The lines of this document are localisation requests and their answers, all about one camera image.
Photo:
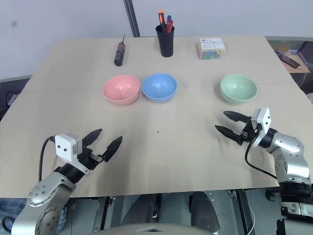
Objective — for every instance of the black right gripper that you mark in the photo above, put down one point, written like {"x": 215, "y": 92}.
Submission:
{"x": 248, "y": 133}

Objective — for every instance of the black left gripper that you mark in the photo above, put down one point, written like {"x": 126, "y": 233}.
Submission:
{"x": 89, "y": 159}

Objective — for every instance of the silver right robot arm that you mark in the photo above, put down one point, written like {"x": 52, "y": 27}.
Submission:
{"x": 291, "y": 147}

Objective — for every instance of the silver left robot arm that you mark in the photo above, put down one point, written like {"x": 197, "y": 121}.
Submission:
{"x": 49, "y": 186}

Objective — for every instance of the green bowl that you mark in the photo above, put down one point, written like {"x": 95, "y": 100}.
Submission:
{"x": 238, "y": 89}

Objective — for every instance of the pink bowl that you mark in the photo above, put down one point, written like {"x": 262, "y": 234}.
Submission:
{"x": 121, "y": 90}

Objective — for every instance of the blue bowl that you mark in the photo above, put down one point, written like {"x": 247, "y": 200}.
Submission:
{"x": 159, "y": 88}

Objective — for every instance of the clear plastic box with label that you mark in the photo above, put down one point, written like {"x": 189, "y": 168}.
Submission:
{"x": 210, "y": 49}

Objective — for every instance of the brown board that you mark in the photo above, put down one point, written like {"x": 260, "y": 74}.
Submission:
{"x": 297, "y": 69}

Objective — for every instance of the black remote control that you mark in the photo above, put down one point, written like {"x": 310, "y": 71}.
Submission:
{"x": 291, "y": 61}

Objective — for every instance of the white power adapter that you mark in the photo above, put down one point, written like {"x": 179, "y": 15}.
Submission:
{"x": 12, "y": 98}

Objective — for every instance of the black pen cup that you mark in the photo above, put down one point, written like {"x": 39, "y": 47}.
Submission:
{"x": 165, "y": 44}

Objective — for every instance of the blue patterned cloth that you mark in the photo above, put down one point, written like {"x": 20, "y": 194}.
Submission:
{"x": 11, "y": 208}

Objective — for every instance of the red marker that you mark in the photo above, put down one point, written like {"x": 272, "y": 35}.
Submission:
{"x": 170, "y": 26}

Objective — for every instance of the blue capped pen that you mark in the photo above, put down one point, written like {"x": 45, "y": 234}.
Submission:
{"x": 169, "y": 17}

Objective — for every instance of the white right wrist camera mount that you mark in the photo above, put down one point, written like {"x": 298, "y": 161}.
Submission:
{"x": 265, "y": 117}

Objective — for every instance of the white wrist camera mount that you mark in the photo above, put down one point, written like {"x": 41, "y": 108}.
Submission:
{"x": 265, "y": 117}
{"x": 64, "y": 145}

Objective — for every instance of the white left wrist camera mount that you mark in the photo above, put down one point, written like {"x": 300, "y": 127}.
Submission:
{"x": 64, "y": 145}

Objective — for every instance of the dark metal post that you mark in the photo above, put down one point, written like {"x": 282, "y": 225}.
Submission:
{"x": 131, "y": 17}

